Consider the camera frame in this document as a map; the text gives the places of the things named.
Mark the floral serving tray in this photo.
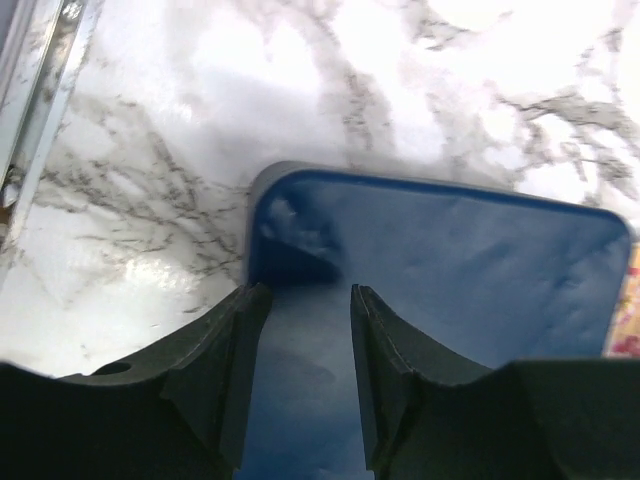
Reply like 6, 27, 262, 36
605, 243, 640, 358

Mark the blue box lid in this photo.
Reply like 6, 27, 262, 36
239, 162, 632, 479

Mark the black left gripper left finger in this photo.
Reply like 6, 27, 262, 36
1, 285, 272, 479

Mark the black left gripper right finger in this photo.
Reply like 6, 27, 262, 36
350, 285, 639, 479

